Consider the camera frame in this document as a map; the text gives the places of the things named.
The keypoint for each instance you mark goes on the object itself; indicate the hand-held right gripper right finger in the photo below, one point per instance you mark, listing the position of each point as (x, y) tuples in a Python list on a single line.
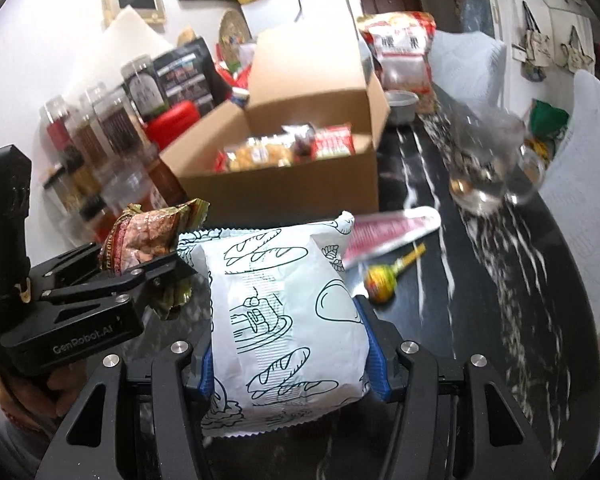
[(380, 370)]

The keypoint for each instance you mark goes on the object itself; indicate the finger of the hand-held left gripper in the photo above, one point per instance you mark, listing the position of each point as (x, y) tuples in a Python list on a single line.
[(150, 272), (65, 265)]

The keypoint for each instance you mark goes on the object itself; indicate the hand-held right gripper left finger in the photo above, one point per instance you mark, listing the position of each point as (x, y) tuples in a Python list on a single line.
[(206, 375)]

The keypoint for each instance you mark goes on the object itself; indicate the brown snack packet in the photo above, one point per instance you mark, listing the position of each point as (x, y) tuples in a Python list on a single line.
[(145, 232)]

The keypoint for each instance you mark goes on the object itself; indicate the white bread-print snack packet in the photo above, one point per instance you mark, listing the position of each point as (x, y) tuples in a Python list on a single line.
[(280, 320)]

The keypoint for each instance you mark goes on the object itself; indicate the brown cardboard box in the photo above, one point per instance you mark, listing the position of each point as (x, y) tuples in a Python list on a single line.
[(280, 190)]

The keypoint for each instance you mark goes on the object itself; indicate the red green snack packet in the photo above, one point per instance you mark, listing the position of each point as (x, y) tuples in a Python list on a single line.
[(332, 141)]

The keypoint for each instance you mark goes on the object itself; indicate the person's left hand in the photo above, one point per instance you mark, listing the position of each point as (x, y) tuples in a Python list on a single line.
[(35, 400)]

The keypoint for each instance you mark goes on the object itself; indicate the colourful wrapped lollipop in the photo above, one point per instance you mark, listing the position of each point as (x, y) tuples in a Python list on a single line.
[(382, 280)]

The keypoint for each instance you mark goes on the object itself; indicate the small red wrapped candy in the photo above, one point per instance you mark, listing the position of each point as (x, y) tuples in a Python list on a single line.
[(222, 161)]

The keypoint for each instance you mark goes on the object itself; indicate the long red white packet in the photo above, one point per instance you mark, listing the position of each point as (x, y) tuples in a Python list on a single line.
[(385, 232)]

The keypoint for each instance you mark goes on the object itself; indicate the group of clear spice jars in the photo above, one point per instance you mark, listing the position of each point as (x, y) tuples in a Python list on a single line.
[(110, 125)]

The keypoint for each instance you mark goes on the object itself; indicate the red plastic container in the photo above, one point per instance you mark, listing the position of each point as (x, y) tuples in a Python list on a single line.
[(172, 122)]

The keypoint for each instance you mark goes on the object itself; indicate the blue white can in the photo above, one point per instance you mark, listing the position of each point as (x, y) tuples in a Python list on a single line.
[(241, 97)]

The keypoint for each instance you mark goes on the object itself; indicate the black stand-up pouch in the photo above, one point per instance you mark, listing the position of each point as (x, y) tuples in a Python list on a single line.
[(185, 75)]

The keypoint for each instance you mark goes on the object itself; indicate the silver foil packet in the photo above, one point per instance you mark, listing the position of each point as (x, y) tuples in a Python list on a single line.
[(296, 131)]

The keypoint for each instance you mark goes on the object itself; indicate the white cutting board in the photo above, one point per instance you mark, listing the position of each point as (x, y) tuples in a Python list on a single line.
[(125, 40)]

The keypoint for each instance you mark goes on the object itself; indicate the red plastic bag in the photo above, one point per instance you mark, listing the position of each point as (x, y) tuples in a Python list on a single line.
[(232, 72)]

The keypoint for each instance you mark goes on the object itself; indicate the large glass mug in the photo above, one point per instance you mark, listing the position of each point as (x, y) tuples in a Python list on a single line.
[(485, 160)]

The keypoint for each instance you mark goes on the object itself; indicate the small glass cup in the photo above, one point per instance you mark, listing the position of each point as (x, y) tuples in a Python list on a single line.
[(527, 175)]

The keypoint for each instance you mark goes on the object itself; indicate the round woven mat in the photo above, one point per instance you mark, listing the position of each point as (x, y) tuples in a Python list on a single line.
[(232, 30)]

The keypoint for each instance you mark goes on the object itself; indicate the small metal bowl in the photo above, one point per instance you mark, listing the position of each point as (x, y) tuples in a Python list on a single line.
[(401, 107)]

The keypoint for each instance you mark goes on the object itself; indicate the white covered chair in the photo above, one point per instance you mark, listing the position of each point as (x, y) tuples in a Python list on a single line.
[(585, 170), (470, 67)]

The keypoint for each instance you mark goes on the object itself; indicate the green bag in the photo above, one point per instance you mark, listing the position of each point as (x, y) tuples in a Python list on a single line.
[(547, 120)]

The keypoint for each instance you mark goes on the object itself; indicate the large red white nut bag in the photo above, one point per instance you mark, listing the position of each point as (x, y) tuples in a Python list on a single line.
[(400, 55)]

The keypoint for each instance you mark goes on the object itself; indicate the white mini fridge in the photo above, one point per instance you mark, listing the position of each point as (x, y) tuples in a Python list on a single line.
[(325, 5)]

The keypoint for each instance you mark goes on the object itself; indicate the hanging canvas tote bag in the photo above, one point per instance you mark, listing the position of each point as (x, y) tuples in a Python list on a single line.
[(536, 45), (577, 52)]

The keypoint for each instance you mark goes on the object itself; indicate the beige wall intercom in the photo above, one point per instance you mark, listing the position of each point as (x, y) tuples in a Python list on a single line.
[(132, 2)]

